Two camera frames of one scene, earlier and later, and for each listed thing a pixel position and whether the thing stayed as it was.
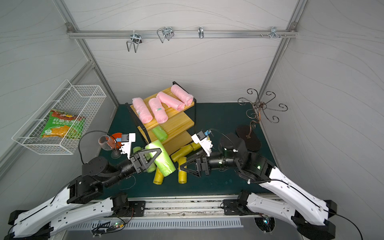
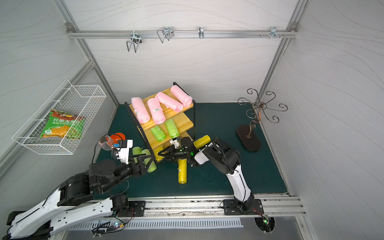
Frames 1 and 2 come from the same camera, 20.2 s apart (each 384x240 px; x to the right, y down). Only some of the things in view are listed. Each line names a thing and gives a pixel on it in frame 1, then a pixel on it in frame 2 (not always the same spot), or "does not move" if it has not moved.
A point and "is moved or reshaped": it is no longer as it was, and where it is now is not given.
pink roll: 143,113 does not move
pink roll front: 184,96 does not move
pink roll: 171,102 does not move
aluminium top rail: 182,34 does not move
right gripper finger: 199,155 → 167,151
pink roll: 160,114 does not move
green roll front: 162,160 → 172,128
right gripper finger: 191,167 → 171,157
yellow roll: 182,174 does not move
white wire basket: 58,125 does not move
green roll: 160,133 does not move
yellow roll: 158,177 is moved or reshaped
